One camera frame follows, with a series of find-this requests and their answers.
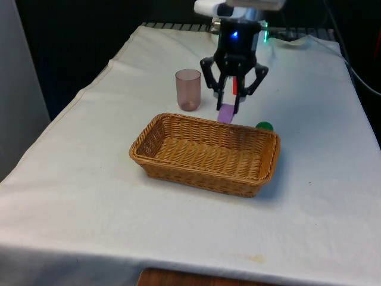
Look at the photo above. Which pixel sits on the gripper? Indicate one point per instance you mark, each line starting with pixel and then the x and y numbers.
pixel 238 47

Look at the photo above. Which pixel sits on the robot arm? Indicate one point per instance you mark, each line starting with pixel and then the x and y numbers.
pixel 206 7

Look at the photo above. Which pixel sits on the red block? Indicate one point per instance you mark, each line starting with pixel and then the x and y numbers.
pixel 235 86

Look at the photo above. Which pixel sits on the purple triangular block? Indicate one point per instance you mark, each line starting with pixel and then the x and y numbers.
pixel 226 114

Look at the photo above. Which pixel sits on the wicker basket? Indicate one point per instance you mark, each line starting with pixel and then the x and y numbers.
pixel 205 155

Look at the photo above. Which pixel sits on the see-through pink cup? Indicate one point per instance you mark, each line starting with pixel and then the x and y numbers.
pixel 188 89

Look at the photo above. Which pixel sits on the green ball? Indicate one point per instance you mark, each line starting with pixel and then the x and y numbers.
pixel 265 125

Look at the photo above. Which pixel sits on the pale grey locker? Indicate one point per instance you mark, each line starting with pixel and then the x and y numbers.
pixel 21 89

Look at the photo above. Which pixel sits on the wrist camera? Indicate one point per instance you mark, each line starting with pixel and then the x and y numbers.
pixel 256 3

